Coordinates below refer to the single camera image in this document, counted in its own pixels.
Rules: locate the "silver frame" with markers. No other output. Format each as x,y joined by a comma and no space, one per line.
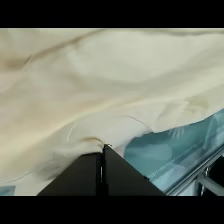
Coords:
203,173

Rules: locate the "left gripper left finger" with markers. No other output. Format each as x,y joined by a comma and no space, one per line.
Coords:
81,176

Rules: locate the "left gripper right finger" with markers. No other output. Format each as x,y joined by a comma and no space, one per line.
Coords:
125,176

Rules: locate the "cream shirt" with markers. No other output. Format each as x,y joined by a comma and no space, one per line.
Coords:
100,83

